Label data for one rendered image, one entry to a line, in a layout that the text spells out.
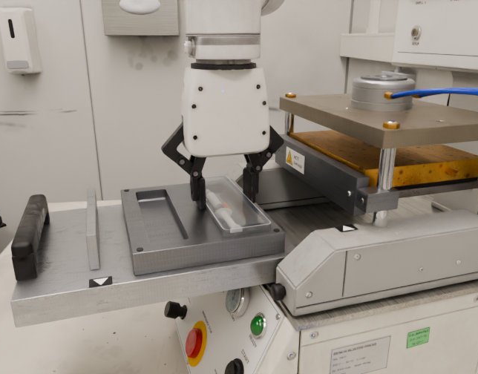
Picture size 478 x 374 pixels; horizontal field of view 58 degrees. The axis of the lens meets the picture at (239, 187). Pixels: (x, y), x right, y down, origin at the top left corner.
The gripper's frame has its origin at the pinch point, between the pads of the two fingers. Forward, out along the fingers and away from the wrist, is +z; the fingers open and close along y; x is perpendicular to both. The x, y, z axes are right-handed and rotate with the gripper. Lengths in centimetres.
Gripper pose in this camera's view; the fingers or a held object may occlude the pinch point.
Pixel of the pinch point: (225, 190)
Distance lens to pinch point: 54.7
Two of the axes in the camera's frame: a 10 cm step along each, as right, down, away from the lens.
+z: 0.0, 9.4, 3.3
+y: 9.5, -1.0, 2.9
